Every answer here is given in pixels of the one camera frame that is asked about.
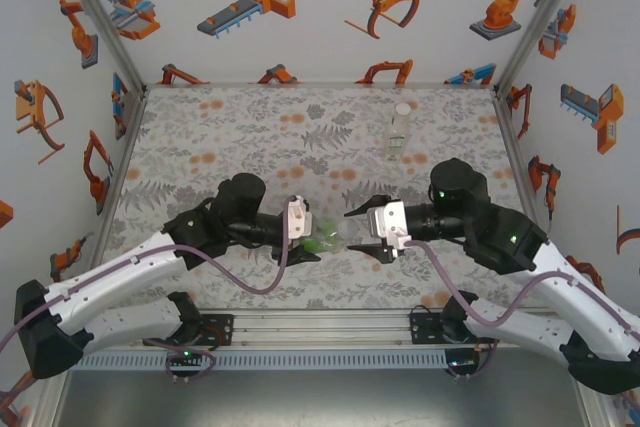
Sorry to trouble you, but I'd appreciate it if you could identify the floral patterned tablecloth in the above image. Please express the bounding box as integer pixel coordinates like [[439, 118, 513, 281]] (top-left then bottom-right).
[[92, 85, 556, 311]]

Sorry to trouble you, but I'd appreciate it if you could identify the aluminium side frame rail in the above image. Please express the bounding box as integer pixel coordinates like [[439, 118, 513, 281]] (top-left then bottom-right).
[[492, 89, 569, 308], [89, 89, 150, 311]]

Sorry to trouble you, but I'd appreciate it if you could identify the aluminium frame post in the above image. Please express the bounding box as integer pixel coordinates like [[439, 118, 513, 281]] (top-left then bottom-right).
[[49, 0, 150, 94], [492, 0, 594, 96]]

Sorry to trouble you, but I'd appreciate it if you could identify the tall clear plastic bottle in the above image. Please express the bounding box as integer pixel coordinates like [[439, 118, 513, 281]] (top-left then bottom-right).
[[383, 102, 412, 163]]

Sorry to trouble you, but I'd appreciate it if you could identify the aluminium rear frame rail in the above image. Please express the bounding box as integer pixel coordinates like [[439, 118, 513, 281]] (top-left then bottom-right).
[[144, 79, 497, 92]]

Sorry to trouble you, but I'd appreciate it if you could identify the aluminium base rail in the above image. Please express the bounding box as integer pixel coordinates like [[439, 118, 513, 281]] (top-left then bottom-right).
[[119, 307, 591, 351]]

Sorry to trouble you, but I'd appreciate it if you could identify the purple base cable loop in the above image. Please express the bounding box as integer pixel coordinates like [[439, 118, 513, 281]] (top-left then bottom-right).
[[144, 336, 217, 384], [444, 341, 501, 381]]

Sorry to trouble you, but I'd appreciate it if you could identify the slotted grey cable duct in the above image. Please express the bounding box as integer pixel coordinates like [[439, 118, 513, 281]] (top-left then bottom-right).
[[74, 349, 451, 372]]

